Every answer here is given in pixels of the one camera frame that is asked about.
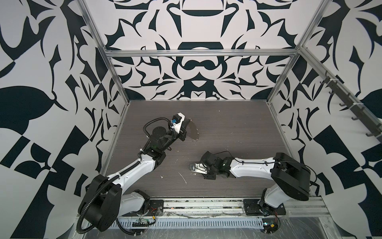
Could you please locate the wall hook rail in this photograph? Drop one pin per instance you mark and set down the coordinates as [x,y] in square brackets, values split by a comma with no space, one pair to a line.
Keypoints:
[349,101]

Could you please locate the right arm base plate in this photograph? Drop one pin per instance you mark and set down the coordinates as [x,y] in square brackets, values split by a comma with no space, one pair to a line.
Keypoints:
[254,207]

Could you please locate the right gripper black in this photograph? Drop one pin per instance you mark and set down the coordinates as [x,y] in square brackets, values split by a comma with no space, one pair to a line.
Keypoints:
[207,177]

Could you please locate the left circuit board with wires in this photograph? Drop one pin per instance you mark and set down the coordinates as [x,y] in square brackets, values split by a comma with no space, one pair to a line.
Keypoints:
[144,222]

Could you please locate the right circuit board with wires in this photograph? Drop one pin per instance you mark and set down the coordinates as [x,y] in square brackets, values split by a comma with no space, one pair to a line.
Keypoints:
[270,225]

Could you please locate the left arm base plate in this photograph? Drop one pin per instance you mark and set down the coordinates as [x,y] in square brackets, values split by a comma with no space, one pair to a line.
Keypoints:
[153,208]

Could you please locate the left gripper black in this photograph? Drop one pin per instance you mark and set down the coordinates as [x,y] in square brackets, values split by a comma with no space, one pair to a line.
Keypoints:
[183,134]

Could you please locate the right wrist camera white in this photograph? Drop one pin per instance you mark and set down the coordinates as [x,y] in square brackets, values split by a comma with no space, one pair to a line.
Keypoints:
[198,168]

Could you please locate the white slotted cable duct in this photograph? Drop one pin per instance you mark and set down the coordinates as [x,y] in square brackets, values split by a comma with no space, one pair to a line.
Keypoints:
[204,223]

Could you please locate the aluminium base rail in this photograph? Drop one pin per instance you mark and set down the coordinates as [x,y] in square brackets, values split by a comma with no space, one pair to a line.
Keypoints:
[227,207]

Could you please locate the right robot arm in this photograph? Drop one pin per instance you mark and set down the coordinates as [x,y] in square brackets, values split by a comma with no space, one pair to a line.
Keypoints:
[291,179]

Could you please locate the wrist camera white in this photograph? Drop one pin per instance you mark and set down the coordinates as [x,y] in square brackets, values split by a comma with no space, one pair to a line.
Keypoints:
[177,122]
[198,168]

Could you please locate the horizontal aluminium frame bar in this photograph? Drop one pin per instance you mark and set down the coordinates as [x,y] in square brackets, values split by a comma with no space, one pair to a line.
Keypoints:
[200,52]

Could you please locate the circuit board with wires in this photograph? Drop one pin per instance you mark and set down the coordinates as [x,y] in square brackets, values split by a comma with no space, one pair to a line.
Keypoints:
[270,225]
[144,222]

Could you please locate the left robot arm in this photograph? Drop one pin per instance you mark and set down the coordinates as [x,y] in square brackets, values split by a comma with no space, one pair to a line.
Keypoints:
[105,200]

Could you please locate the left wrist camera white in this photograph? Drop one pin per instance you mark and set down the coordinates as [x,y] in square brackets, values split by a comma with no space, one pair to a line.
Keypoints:
[177,122]

